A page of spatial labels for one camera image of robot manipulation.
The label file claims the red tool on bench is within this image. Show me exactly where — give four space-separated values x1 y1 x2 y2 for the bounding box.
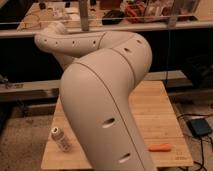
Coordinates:
125 4 145 23

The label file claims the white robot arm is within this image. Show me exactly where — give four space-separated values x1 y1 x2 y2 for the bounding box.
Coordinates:
34 22 157 171

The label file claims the black foot pedal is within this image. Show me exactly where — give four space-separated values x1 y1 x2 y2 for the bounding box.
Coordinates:
187 118 212 137

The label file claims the white bottle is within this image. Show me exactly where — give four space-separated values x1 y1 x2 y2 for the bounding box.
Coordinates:
51 127 71 152

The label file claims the black bag on bench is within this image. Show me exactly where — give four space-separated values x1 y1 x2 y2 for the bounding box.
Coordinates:
102 10 124 25

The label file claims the orange carrot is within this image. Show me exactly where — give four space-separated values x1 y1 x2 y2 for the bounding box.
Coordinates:
148 143 172 152

